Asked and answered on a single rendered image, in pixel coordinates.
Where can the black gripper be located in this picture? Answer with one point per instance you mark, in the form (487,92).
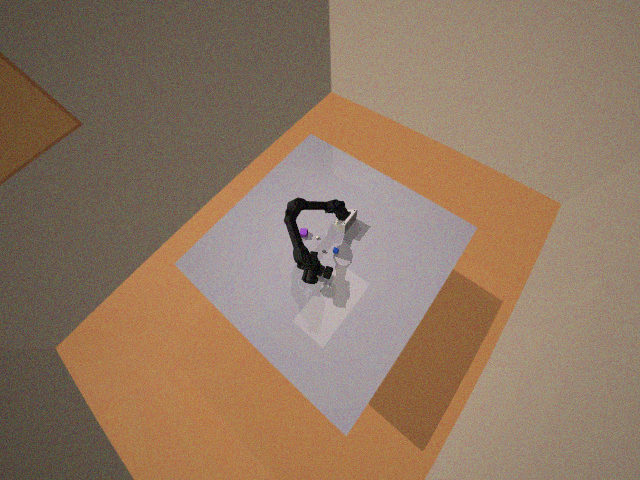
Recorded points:
(327,272)

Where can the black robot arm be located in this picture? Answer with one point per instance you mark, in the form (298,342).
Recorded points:
(300,252)

